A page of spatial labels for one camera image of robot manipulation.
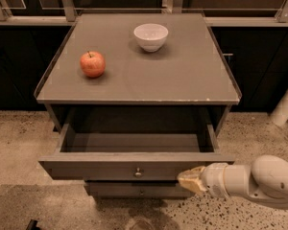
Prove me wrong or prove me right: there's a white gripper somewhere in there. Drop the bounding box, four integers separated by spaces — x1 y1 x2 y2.
178 163 228 198

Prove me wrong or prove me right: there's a grey top drawer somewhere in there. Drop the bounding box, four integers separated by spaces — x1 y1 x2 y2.
39 124 234 181

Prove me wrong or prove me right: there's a grey drawer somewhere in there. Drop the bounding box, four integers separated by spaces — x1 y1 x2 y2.
84 181 194 198
39 124 234 181

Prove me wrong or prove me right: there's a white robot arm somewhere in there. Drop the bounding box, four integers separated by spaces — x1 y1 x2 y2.
178 155 288 210

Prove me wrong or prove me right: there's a white cylindrical robot link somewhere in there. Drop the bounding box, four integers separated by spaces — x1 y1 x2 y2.
271 89 288 127

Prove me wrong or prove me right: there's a grey bottom drawer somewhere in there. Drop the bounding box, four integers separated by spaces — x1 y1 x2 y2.
84 181 194 198

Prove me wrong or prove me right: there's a grey drawer cabinet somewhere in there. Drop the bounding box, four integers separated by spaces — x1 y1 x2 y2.
33 12 243 200

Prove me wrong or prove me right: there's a white ceramic bowl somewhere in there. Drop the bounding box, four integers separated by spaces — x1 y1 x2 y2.
133 23 169 52

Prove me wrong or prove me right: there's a red apple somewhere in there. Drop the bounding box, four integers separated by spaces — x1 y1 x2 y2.
80 51 106 78

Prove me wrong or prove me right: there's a small black floor object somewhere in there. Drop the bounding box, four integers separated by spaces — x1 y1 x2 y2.
26 219 40 230

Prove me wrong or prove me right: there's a metal railing frame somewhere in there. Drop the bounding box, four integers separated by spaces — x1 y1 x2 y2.
0 0 288 27

